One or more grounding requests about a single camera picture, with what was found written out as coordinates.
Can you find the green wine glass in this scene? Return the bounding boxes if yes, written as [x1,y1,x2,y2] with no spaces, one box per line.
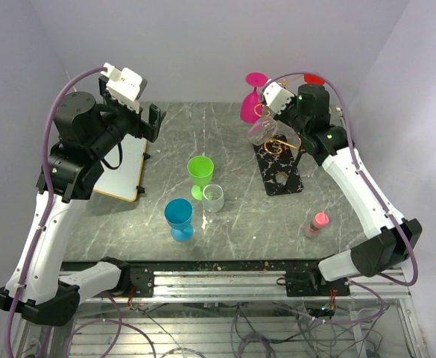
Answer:
[187,155,215,201]

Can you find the cable tangle under table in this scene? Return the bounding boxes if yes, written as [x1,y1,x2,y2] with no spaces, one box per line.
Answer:
[127,298,386,358]

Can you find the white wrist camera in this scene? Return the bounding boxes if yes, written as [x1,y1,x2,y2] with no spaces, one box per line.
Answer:
[262,81,294,115]
[101,63,148,113]

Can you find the purple cable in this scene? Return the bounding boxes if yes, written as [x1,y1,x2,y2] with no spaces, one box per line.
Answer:
[3,66,155,358]
[265,72,420,325]

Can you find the magenta wine glass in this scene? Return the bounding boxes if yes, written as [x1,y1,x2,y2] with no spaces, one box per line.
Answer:
[240,72,268,125]

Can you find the blue wine glass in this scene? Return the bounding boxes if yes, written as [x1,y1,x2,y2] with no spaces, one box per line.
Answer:
[164,198,194,242]

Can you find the clear glass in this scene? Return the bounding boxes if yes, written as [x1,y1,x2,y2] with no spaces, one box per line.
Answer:
[247,108,278,145]
[202,183,224,213]

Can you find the red wine glass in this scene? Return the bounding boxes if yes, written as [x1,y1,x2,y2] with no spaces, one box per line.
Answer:
[303,73,326,86]

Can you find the clear glass front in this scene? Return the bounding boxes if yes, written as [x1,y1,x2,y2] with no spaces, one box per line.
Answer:
[202,183,224,213]

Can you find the gold wine glass rack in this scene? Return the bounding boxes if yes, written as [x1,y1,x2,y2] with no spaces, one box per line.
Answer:
[257,73,306,155]

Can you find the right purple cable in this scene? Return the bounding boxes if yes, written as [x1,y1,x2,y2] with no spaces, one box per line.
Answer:
[265,72,420,325]

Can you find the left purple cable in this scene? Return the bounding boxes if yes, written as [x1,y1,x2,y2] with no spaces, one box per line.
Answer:
[3,66,155,358]

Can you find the black marbled rack base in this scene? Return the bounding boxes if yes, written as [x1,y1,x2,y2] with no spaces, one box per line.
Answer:
[253,135,303,196]

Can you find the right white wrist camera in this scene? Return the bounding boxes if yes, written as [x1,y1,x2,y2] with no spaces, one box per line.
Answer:
[262,81,294,115]

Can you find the pink small bottle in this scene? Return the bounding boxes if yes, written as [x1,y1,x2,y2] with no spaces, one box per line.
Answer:
[305,212,329,238]

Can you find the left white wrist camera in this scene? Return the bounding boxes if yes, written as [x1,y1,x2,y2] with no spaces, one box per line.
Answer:
[101,63,148,113]

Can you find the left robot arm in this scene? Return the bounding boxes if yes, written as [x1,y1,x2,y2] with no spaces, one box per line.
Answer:
[0,92,166,327]

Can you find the aluminium mounting rail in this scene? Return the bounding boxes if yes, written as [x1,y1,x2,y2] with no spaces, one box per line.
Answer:
[60,270,411,303]

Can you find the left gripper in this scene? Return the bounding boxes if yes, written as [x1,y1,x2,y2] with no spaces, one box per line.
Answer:
[89,75,165,159]

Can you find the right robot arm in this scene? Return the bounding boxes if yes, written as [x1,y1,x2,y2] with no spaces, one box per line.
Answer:
[266,84,423,295]

